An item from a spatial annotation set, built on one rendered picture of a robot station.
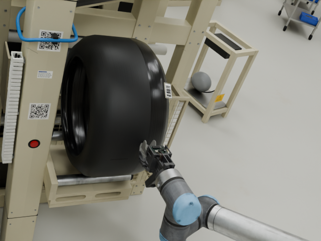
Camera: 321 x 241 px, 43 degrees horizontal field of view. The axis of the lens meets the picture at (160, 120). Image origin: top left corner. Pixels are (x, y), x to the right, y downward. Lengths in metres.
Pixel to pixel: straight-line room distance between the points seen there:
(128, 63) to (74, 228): 1.50
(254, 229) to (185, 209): 0.22
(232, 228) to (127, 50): 0.74
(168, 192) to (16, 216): 0.89
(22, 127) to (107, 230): 1.36
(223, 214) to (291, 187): 2.52
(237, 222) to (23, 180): 0.91
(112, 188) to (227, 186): 1.79
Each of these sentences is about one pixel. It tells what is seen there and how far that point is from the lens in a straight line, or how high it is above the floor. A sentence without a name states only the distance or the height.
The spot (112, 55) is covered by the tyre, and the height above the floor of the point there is 1.46.
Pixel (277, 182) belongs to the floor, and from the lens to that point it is 3.80.
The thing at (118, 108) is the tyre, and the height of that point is 1.35.
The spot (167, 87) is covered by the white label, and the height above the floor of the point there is 1.40.
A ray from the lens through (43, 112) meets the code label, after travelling 1.56.
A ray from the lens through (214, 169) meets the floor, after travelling 3.55.
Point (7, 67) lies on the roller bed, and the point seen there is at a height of 1.15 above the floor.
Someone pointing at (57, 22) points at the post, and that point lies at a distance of 1.37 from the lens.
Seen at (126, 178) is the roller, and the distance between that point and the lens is 1.82.
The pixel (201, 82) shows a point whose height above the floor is 0.28.
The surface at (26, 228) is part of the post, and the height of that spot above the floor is 0.53.
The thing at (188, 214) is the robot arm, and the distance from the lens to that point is 1.25.
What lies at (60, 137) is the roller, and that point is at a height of 0.91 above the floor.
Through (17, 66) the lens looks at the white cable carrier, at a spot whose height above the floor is 1.39.
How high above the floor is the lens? 2.16
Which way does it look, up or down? 34 degrees down
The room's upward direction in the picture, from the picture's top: 21 degrees clockwise
